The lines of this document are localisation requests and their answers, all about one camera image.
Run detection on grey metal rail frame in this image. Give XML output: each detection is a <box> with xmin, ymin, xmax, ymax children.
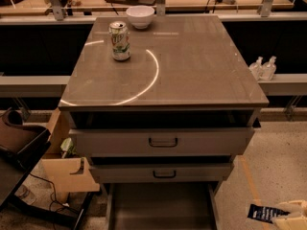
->
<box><xmin>0</xmin><ymin>11</ymin><xmax>307</xmax><ymax>98</ymax></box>

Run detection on black cable on floor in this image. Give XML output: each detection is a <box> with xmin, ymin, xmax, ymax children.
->
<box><xmin>28</xmin><ymin>172</ymin><xmax>84</xmax><ymax>230</ymax></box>

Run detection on top grey drawer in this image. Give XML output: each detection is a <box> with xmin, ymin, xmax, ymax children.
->
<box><xmin>69</xmin><ymin>127</ymin><xmax>254</xmax><ymax>157</ymax></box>

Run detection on middle grey drawer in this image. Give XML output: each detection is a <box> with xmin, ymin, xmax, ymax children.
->
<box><xmin>89</xmin><ymin>163</ymin><xmax>232</xmax><ymax>184</ymax></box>

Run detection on clear sanitizer bottle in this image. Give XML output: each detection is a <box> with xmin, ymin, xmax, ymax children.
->
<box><xmin>260</xmin><ymin>56</ymin><xmax>276</xmax><ymax>81</ymax></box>
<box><xmin>248</xmin><ymin>57</ymin><xmax>263</xmax><ymax>81</ymax></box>

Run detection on open bottom drawer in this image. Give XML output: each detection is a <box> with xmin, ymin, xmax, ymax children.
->
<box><xmin>106</xmin><ymin>182</ymin><xmax>222</xmax><ymax>230</ymax></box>

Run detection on dark blue rxbar wrapper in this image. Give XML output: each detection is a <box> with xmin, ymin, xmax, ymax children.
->
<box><xmin>248</xmin><ymin>204</ymin><xmax>289</xmax><ymax>223</ymax></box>

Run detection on grey drawer cabinet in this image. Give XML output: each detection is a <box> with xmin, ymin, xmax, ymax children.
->
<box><xmin>58</xmin><ymin>14</ymin><xmax>270</xmax><ymax>230</ymax></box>

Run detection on dark brown chair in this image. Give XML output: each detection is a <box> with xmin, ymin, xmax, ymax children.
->
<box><xmin>0</xmin><ymin>108</ymin><xmax>50</xmax><ymax>208</ymax></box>

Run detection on clear sanitizer bottle left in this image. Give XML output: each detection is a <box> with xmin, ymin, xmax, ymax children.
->
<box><xmin>248</xmin><ymin>57</ymin><xmax>263</xmax><ymax>81</ymax></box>

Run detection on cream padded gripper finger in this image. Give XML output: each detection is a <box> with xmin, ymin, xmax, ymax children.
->
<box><xmin>272</xmin><ymin>216</ymin><xmax>307</xmax><ymax>230</ymax></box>
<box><xmin>276</xmin><ymin>200</ymin><xmax>307</xmax><ymax>215</ymax></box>

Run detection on grey drawer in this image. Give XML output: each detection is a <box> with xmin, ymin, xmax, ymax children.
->
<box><xmin>69</xmin><ymin>127</ymin><xmax>254</xmax><ymax>157</ymax></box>
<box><xmin>89</xmin><ymin>163</ymin><xmax>232</xmax><ymax>184</ymax></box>

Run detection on green white soda can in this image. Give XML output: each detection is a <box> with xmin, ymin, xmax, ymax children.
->
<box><xmin>108</xmin><ymin>21</ymin><xmax>130</xmax><ymax>61</ymax></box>

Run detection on clear sanitizer bottle right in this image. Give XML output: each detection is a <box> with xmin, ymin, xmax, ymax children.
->
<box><xmin>260</xmin><ymin>56</ymin><xmax>276</xmax><ymax>81</ymax></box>

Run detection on white ceramic bowl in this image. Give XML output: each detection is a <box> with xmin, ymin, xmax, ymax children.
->
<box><xmin>126</xmin><ymin>5</ymin><xmax>154</xmax><ymax>29</ymax></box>

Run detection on tan cardboard box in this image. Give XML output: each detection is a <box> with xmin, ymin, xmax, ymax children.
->
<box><xmin>41</xmin><ymin>108</ymin><xmax>100</xmax><ymax>203</ymax></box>

